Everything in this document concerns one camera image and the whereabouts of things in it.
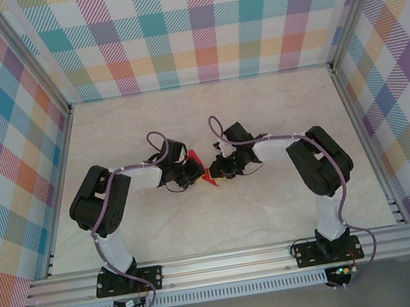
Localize thin black wire loop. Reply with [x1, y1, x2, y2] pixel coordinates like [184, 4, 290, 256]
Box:
[166, 179, 193, 195]
[242, 161, 265, 176]

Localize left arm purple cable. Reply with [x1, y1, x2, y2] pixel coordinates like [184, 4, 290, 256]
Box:
[79, 129, 193, 307]

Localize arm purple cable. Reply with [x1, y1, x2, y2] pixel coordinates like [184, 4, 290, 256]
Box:
[79, 129, 193, 307]
[208, 94, 384, 305]

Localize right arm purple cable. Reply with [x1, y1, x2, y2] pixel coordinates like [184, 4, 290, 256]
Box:
[208, 94, 384, 305]

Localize aluminium front rail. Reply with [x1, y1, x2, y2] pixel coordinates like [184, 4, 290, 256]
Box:
[20, 223, 410, 307]

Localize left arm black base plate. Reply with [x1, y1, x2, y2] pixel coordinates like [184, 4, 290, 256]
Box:
[93, 263, 166, 300]

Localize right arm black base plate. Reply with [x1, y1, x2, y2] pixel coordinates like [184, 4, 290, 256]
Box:
[290, 232, 365, 270]

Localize aluminium side rail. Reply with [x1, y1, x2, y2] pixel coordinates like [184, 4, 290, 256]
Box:
[21, 105, 97, 280]
[330, 59, 407, 233]

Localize slotted aluminium cable duct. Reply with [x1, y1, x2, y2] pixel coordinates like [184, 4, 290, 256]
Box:
[77, 271, 330, 307]

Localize red black power wires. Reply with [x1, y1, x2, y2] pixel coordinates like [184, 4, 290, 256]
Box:
[341, 248, 359, 269]
[136, 278, 154, 305]

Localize aluminium frame post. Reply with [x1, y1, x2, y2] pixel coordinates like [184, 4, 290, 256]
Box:
[320, 0, 401, 72]
[0, 0, 74, 126]

